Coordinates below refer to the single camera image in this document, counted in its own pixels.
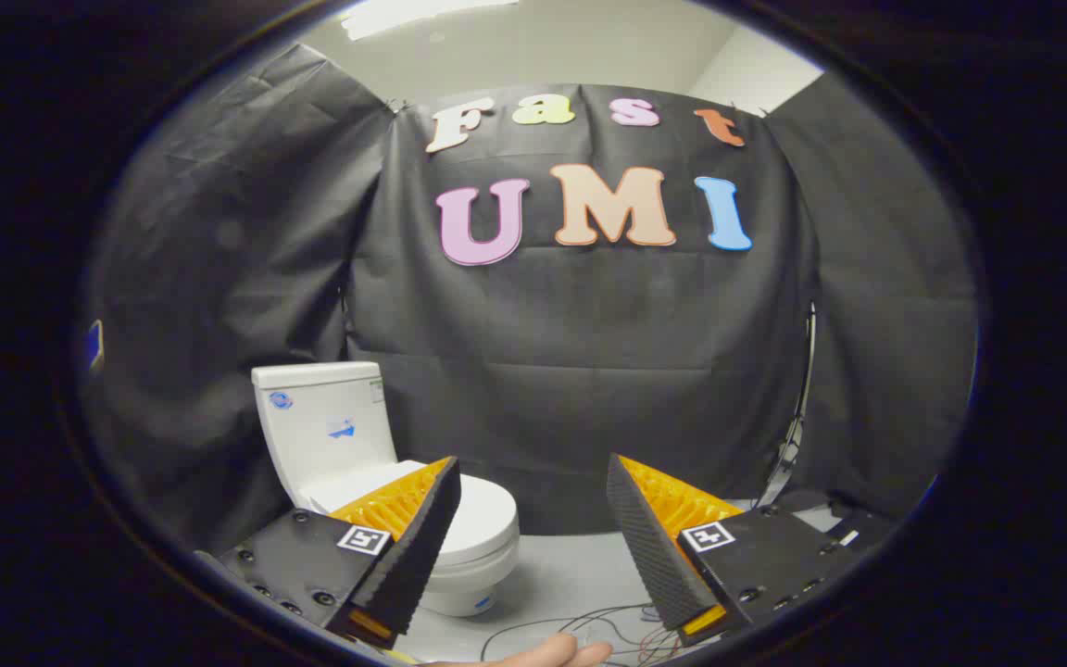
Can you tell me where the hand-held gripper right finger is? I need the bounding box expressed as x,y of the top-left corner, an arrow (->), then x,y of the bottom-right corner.
606,454 -> 896,648

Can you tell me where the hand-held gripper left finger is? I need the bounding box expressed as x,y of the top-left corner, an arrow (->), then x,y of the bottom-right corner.
219,456 -> 462,649

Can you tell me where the white toilet lid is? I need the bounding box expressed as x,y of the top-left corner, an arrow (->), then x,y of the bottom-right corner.
309,460 -> 521,568

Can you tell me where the white toilet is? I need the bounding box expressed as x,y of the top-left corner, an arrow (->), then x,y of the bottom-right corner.
251,361 -> 521,618

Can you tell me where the black backdrop cloth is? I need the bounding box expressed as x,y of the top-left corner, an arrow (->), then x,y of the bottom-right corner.
80,42 -> 979,557

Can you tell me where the thin metal stand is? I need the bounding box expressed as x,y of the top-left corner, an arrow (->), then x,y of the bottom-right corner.
759,301 -> 818,510

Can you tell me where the tangle of thin floor cables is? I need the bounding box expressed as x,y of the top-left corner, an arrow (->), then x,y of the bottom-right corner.
481,602 -> 683,667

